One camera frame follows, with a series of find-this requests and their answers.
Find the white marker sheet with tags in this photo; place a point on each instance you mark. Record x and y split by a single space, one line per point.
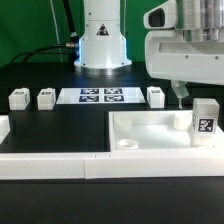
109 95

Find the white U-shaped obstacle fence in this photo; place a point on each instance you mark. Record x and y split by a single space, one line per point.
113 164

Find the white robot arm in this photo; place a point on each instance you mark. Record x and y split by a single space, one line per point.
102 48

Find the white square table top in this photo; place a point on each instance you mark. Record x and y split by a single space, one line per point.
157 130

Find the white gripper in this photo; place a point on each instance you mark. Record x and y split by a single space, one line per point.
185 42

